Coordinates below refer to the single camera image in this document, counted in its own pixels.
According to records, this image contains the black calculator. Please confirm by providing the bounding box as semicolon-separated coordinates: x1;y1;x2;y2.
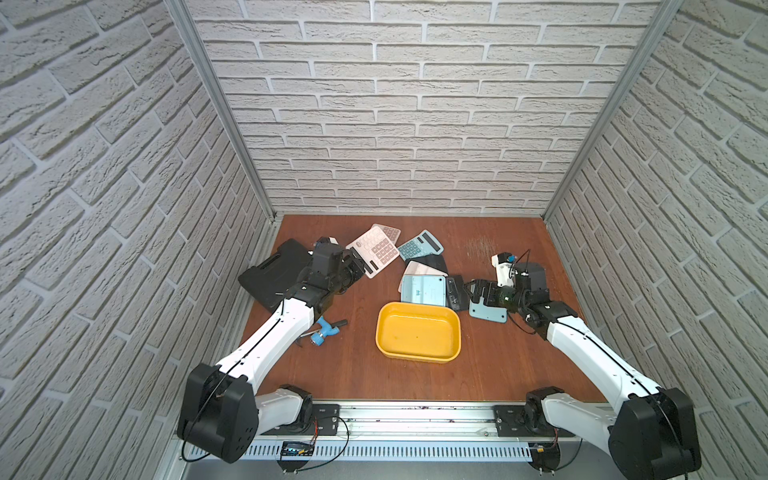
445;275;470;312

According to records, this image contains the light blue calculator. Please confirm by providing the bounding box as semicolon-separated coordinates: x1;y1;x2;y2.
400;275;447;307

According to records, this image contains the large pink calculator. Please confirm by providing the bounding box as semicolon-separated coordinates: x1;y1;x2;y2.
346;226;400;278

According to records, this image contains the light blue calculator face down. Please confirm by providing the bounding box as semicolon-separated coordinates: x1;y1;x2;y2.
469;298;508;324

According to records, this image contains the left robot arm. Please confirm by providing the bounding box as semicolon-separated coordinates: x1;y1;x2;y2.
177;237;366;463

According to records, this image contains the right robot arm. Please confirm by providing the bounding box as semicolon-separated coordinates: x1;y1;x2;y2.
462;253;702;479

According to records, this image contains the black calculator face down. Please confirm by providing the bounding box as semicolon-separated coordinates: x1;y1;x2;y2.
415;254;449;274

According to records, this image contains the pink calculator face down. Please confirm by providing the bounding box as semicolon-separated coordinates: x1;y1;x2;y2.
398;259;447;292

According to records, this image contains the teal calculator keys up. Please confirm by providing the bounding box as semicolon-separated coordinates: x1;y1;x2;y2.
398;230;444;260

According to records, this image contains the small pink calculator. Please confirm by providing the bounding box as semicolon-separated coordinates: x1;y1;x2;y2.
374;224;401;244

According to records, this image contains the yellow storage tray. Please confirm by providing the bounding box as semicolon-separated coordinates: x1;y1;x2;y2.
375;302;462;364

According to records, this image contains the black tool case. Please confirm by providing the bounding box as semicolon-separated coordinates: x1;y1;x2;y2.
238;238;311;313

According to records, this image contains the right connector plug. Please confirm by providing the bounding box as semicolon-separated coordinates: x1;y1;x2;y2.
528;443;561;474

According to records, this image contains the left controller board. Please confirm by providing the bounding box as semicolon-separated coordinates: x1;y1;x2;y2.
280;441;315;459

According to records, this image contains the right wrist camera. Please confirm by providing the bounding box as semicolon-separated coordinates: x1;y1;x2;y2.
491;252;517;287

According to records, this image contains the blue handled hammer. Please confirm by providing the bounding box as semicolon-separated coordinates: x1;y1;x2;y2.
294;317;348;347

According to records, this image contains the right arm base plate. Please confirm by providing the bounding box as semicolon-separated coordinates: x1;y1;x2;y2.
492;404;555;438

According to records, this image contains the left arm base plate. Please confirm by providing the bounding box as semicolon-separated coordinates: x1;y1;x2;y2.
264;402;340;437

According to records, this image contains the aluminium rail frame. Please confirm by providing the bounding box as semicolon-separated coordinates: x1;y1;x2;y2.
152;398;685;480

